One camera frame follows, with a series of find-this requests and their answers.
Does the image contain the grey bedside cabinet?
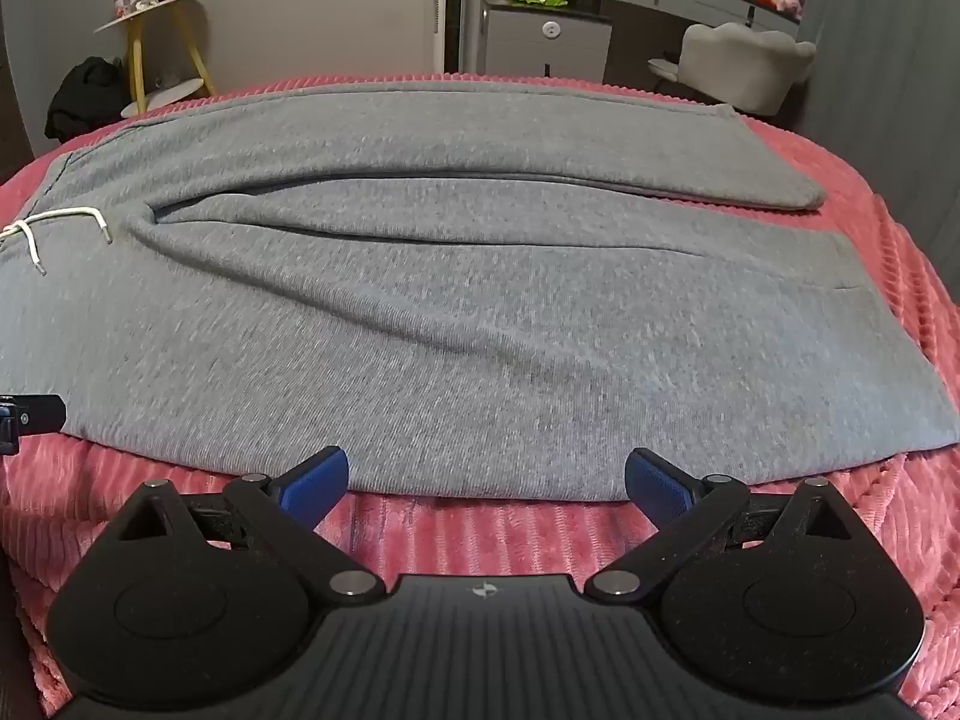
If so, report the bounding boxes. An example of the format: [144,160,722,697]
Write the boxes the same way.
[478,0,612,80]

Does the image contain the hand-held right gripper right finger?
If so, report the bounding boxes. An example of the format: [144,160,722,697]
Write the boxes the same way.
[587,447,854,605]

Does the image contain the grey pants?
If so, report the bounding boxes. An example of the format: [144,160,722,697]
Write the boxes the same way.
[0,73,960,502]

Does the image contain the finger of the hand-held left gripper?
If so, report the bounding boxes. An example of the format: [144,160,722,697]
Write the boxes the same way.
[0,394,67,455]

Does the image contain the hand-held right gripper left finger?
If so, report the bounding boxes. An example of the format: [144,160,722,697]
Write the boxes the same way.
[112,446,383,607]

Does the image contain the pink ribbed blanket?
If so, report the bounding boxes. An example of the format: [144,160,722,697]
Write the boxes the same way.
[0,71,960,720]

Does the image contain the black bag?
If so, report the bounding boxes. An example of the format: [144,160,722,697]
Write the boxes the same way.
[45,56,128,140]

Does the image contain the round side table yellow legs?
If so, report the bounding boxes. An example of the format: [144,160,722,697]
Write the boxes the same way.
[94,0,218,119]

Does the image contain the white upholstered chair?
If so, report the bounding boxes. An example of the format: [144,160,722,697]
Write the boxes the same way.
[649,22,817,115]

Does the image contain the white standing column unit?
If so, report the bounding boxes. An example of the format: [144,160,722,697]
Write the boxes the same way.
[433,0,466,76]

